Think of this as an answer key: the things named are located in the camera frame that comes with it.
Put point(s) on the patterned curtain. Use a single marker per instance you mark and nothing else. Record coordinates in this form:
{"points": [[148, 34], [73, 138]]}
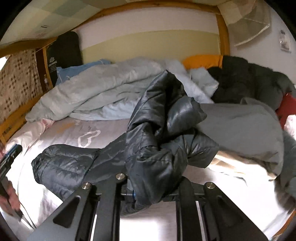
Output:
{"points": [[20, 82]]}

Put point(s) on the white pink bed sheet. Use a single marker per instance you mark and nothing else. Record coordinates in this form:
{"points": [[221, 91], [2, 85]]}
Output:
{"points": [[29, 191]]}

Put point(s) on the red garment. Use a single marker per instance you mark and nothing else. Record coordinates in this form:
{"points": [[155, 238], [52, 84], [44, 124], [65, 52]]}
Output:
{"points": [[287, 107]]}

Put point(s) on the orange pillow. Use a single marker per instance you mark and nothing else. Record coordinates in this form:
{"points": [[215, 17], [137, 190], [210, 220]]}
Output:
{"points": [[206, 61]]}

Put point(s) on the black puffer jacket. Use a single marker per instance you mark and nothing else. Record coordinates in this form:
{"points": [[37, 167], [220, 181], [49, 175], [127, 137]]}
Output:
{"points": [[161, 140]]}

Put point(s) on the left hand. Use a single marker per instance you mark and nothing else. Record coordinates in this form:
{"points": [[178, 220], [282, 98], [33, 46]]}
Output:
{"points": [[12, 202]]}

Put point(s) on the cream fleece garment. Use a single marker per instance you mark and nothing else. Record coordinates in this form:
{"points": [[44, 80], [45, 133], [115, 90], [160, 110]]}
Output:
{"points": [[237, 166]]}

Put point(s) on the blue pillow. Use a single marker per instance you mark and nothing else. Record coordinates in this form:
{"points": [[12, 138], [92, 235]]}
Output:
{"points": [[65, 74]]}

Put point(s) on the black fuzzy garment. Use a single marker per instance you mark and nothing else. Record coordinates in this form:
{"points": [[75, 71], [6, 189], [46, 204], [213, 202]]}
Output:
{"points": [[239, 79]]}

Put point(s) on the grey jacket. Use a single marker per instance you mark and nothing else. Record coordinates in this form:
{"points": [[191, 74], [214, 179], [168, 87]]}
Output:
{"points": [[251, 130]]}

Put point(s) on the black hanging bag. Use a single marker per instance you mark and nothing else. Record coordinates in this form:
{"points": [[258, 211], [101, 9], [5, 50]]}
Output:
{"points": [[64, 52]]}

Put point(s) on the light blue duvet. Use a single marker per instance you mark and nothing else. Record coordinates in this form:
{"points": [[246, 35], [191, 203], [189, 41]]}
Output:
{"points": [[111, 92]]}

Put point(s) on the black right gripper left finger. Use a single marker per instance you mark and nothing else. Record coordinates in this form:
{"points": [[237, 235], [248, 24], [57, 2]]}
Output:
{"points": [[92, 212]]}

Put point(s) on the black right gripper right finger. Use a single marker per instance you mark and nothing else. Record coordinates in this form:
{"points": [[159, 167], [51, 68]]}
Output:
{"points": [[205, 212]]}

